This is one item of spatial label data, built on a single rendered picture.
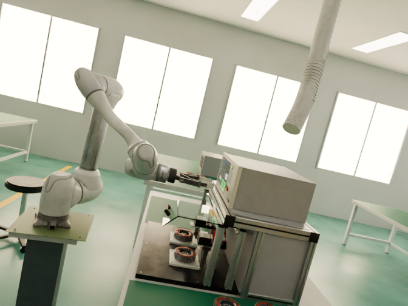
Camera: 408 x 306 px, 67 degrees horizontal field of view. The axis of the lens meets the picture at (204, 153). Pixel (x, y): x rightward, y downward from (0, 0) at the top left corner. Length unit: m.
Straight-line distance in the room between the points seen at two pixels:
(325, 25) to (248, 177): 1.99
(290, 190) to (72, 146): 5.46
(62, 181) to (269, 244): 1.09
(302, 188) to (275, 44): 5.29
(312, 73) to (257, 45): 3.66
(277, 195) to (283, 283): 0.40
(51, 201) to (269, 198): 1.11
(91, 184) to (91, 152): 0.19
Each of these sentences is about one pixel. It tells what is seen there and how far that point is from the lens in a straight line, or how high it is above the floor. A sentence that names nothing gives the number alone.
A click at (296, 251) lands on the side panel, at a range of 1.52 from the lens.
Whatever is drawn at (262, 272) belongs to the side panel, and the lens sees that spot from 1.52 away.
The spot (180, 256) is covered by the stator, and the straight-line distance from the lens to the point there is 1.60.
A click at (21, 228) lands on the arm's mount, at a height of 0.75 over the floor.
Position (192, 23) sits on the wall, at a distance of 6.41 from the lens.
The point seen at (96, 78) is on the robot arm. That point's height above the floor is 1.56.
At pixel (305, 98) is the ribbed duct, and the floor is 1.85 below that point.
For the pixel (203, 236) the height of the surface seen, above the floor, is 0.92.
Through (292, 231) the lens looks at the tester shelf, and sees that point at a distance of 1.47.
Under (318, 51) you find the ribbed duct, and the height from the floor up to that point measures 2.28.
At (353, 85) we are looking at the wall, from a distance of 7.23.
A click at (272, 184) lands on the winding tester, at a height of 1.27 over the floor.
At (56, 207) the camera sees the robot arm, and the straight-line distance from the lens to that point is 1.81.
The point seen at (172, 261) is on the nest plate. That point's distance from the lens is 1.60.
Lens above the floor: 1.51
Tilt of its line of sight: 7 degrees down
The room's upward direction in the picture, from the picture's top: 14 degrees clockwise
